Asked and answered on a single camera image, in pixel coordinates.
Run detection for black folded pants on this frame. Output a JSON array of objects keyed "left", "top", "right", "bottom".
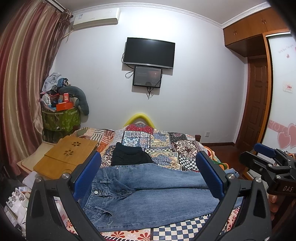
[{"left": 111, "top": 143, "right": 153, "bottom": 166}]

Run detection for blue denim jeans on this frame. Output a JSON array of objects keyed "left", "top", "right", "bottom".
[{"left": 78, "top": 163, "right": 243, "bottom": 233}]

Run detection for striped red gold curtain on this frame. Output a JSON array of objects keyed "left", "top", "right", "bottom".
[{"left": 1, "top": 1, "right": 72, "bottom": 176}]

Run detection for black wall television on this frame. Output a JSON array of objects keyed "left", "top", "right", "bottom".
[{"left": 123, "top": 37, "right": 175, "bottom": 69}]

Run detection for orange box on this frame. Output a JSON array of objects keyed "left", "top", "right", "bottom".
[{"left": 56, "top": 101, "right": 74, "bottom": 111}]

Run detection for pile of clothes on box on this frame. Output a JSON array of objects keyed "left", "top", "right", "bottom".
[{"left": 40, "top": 73, "right": 71, "bottom": 96}]

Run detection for white air conditioner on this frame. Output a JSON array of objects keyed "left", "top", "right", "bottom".
[{"left": 72, "top": 8, "right": 120, "bottom": 30}]

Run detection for small black wall monitor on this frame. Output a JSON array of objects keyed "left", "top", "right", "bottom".
[{"left": 133, "top": 66, "right": 162, "bottom": 88}]

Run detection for patchwork patterned bed cover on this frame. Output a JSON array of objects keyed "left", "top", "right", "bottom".
[{"left": 53, "top": 122, "right": 241, "bottom": 241}]

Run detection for wooden door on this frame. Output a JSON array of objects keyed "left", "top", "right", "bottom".
[{"left": 236, "top": 57, "right": 268, "bottom": 152}]

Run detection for colourful orange fleece blanket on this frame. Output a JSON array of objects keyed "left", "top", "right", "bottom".
[{"left": 204, "top": 146, "right": 239, "bottom": 177}]

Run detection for green fabric storage box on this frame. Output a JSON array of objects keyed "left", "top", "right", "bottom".
[{"left": 42, "top": 108, "right": 81, "bottom": 143}]

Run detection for yellow headboard arch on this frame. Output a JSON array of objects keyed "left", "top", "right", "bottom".
[{"left": 124, "top": 113, "right": 156, "bottom": 128}]

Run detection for wooden lap desk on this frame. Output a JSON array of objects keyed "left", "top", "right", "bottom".
[{"left": 33, "top": 136, "right": 98, "bottom": 179}]

